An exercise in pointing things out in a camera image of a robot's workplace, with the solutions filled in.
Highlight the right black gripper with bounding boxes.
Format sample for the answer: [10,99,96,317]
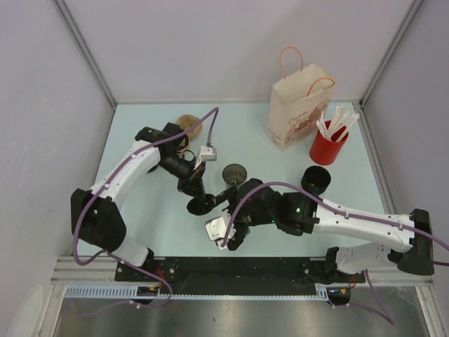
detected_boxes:
[211,185,276,250]

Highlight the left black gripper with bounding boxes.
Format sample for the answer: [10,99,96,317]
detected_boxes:
[157,152,206,201]

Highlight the single black paper cup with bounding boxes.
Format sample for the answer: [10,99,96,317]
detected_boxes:
[222,164,248,186]

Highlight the beige paper takeout bag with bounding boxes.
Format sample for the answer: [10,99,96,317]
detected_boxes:
[267,57,336,151]

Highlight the single black cup lid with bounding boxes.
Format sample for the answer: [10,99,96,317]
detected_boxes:
[187,194,215,216]

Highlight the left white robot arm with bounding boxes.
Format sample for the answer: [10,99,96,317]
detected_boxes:
[70,123,217,281]

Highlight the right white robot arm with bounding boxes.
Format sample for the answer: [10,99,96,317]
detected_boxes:
[205,178,434,282]

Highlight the black lid stack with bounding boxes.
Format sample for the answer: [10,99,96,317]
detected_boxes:
[147,165,159,173]

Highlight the stacked brown pulp carriers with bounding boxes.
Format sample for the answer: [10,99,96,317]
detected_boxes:
[175,114,203,141]

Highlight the black cup stack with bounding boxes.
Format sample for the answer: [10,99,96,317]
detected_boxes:
[301,166,331,196]

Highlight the red straw holder cup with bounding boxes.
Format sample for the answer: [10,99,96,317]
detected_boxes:
[309,126,349,166]

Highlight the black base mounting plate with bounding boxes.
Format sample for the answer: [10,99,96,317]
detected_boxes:
[114,256,355,296]

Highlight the white wrapped straws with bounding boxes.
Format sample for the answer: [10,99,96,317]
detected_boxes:
[316,105,360,143]

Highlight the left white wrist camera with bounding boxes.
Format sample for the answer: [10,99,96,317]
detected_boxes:
[194,145,217,169]

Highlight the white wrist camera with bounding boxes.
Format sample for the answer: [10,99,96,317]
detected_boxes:
[205,210,231,250]
[194,145,217,169]

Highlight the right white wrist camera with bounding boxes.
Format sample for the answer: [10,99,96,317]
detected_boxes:
[205,210,231,250]

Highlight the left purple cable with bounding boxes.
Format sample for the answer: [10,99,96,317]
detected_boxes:
[67,107,220,317]

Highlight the purple cable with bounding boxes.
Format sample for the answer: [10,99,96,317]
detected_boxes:
[67,107,220,317]
[220,180,449,326]

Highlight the white slotted cable duct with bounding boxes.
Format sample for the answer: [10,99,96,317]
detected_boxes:
[65,285,328,301]

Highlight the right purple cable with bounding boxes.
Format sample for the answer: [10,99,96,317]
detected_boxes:
[220,180,449,326]

